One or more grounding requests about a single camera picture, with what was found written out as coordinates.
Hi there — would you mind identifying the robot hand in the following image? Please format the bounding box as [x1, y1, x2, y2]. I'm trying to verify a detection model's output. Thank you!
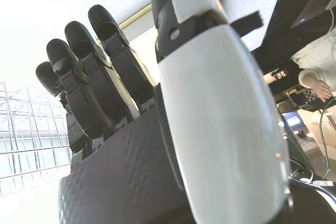
[35, 0, 292, 224]

